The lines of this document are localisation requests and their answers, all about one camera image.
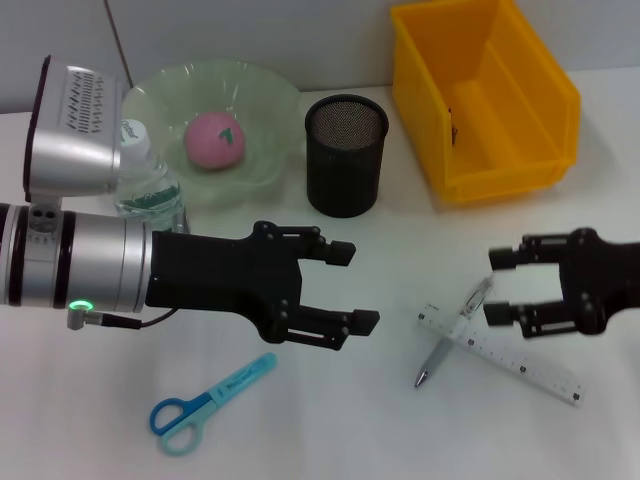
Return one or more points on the black mesh pen cup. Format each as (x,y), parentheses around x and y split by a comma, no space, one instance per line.
(342,165)

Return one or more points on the pink toy peach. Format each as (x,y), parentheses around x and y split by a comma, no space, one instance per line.
(215,145)

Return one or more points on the clear plastic ruler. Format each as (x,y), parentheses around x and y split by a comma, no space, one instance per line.
(540,375)

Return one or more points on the yellow plastic bin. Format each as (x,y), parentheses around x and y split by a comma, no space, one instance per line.
(520,150)

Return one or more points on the green plastic wrapper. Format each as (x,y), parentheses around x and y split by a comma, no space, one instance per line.
(454,131)

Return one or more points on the pale green glass fruit plate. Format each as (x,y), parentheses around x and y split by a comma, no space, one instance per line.
(260,95)

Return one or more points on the blue capped scissors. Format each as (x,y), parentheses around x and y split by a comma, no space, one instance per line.
(230,387)

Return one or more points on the clear water bottle green label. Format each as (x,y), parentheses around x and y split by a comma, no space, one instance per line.
(150,200)

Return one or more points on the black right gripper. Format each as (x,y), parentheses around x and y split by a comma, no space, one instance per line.
(600,280)

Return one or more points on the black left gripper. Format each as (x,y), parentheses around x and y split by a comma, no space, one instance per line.
(225,275)

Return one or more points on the silver ballpoint pen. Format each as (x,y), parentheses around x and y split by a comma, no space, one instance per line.
(437,357)

